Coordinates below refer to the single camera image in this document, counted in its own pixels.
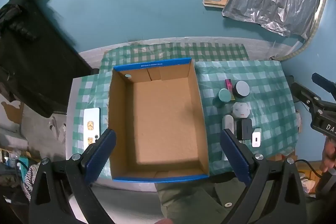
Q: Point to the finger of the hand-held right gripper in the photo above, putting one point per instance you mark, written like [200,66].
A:
[321,80]
[304,94]

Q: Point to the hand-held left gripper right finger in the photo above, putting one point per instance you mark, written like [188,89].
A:
[236,158]

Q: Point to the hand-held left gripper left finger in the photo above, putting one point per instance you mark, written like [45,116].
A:
[101,155]

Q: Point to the white charger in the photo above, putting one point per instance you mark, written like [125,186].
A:
[256,137]

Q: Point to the grey rectangular power bank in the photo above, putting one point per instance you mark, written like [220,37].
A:
[245,129]

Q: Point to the white oval power bank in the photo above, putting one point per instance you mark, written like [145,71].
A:
[227,123]

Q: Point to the white octagonal device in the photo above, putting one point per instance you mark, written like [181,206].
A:
[240,109]

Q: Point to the grey round speaker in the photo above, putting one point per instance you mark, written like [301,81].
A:
[241,87]

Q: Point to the teal round tin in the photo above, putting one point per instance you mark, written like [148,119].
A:
[224,95]

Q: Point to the blue cardboard box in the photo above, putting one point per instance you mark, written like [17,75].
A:
[162,119]

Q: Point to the pink and yellow stick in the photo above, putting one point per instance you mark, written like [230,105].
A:
[229,86]

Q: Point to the person's right hand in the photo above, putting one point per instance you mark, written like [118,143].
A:
[328,154]

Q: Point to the light green checked plastic sheet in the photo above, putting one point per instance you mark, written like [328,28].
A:
[267,98]

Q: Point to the olive green trousers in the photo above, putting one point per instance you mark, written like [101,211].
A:
[189,203]

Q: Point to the striped cloth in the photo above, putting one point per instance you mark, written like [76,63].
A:
[30,176]

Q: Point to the teal basket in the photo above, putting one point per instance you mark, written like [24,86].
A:
[22,161]

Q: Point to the black cloth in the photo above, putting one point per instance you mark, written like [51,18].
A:
[34,56]

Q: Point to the green checked tablecloth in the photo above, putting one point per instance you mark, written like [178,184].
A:
[168,49]

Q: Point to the wooden board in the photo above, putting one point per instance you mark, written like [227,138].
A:
[212,3]

